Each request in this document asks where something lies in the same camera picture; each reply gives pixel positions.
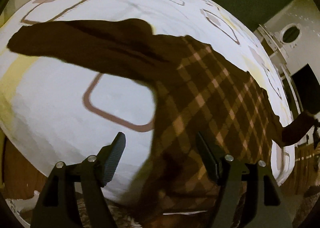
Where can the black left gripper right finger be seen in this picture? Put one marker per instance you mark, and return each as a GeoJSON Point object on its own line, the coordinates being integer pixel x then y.
{"type": "Point", "coordinates": [263, 206]}

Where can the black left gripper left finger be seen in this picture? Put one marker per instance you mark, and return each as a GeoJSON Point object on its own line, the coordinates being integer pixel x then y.
{"type": "Point", "coordinates": [57, 204]}

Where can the brown plaid sweater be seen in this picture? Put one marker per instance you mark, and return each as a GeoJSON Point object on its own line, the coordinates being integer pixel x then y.
{"type": "Point", "coordinates": [198, 91]}

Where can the patterned white bed sheet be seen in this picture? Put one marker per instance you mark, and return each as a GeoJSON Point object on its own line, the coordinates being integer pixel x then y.
{"type": "Point", "coordinates": [53, 111]}

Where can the black wall television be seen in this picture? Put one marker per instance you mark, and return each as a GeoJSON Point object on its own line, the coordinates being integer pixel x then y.
{"type": "Point", "coordinates": [307, 86]}

